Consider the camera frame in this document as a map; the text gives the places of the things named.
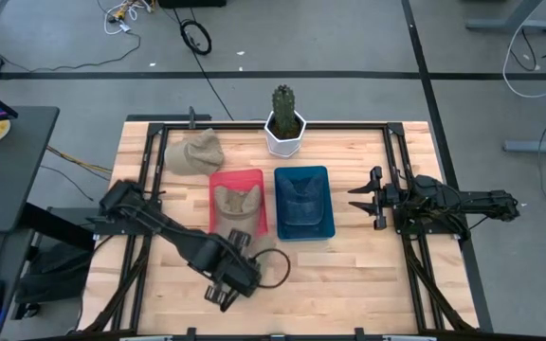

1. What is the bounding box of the black floor box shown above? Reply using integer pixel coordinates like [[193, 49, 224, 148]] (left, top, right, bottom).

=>
[[157, 0, 228, 9]]

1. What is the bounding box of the yellow floor cable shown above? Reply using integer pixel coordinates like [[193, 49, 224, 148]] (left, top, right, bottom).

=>
[[45, 145, 114, 175]]

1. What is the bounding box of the long black floor cable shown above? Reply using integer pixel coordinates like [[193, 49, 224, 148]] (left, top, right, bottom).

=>
[[171, 7, 235, 122]]

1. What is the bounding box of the white hexagonal plant pot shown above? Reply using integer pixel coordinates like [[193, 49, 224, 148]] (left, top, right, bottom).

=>
[[264, 109, 308, 159]]

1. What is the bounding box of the blue denim cap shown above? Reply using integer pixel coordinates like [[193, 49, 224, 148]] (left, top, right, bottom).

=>
[[282, 175, 326, 227]]

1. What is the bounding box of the white cable bundle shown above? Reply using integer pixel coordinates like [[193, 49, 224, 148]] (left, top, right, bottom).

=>
[[96, 0, 154, 36]]

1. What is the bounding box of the tan cotton cap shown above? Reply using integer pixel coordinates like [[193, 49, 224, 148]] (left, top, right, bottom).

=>
[[212, 183, 278, 266], [163, 127, 226, 177]]

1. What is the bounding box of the black aluminium table frame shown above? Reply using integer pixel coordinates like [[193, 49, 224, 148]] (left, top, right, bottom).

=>
[[81, 120, 481, 341]]

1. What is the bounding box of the black bag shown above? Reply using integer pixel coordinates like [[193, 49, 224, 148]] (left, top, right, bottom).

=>
[[14, 241, 94, 304]]

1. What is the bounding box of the grey desk foot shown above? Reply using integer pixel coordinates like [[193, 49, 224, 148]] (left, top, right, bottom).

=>
[[502, 127, 546, 155], [464, 0, 546, 34]]

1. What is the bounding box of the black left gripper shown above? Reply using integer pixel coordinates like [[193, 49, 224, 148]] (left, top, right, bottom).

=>
[[203, 228, 264, 313]]

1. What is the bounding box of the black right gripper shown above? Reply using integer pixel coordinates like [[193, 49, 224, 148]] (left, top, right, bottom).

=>
[[347, 165, 400, 232]]

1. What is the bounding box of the black office desk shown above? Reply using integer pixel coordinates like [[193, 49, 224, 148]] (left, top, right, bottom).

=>
[[0, 105, 97, 309]]

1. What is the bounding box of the white floor cable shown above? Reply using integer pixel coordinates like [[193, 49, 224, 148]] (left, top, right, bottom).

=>
[[501, 9, 546, 99]]

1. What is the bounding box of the teal blue plastic bin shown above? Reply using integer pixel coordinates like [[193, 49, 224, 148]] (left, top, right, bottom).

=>
[[273, 165, 337, 242]]

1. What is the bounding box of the green cactus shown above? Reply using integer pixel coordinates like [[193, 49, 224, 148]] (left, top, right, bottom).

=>
[[271, 83, 298, 134]]

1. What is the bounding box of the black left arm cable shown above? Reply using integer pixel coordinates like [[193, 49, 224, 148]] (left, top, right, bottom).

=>
[[252, 247, 292, 290]]

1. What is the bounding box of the pinkish red plastic bin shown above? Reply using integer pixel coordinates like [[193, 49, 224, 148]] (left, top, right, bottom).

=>
[[208, 168, 270, 238]]

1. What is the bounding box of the black coiled cable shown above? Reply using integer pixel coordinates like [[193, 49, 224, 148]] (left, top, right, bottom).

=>
[[179, 18, 213, 57]]

